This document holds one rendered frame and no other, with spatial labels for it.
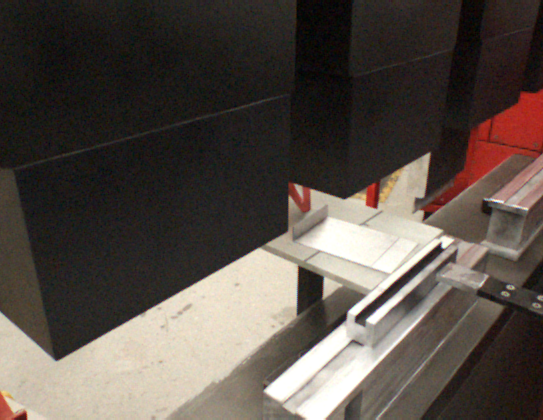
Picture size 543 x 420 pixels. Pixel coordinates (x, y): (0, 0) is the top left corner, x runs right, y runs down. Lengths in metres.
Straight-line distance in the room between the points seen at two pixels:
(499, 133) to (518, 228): 0.58
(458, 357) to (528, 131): 0.85
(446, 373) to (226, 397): 0.26
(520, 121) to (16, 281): 1.33
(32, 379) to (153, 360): 0.41
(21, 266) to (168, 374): 1.76
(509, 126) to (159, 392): 1.36
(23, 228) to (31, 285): 0.03
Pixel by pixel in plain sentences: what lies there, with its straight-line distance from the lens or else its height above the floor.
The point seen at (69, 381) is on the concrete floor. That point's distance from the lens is 2.02.
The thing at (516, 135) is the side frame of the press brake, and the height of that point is 0.92.
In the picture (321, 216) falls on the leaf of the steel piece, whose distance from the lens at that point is 0.70.
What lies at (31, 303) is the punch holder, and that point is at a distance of 0.22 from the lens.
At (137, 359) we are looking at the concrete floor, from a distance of 2.04.
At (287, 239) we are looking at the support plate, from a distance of 0.65.
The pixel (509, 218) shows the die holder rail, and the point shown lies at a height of 0.94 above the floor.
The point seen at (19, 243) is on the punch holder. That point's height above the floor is 1.22.
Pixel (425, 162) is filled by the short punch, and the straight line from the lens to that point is 0.53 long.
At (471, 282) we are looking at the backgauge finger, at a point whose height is 1.01.
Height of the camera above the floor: 1.31
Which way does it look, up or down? 25 degrees down
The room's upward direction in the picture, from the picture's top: straight up
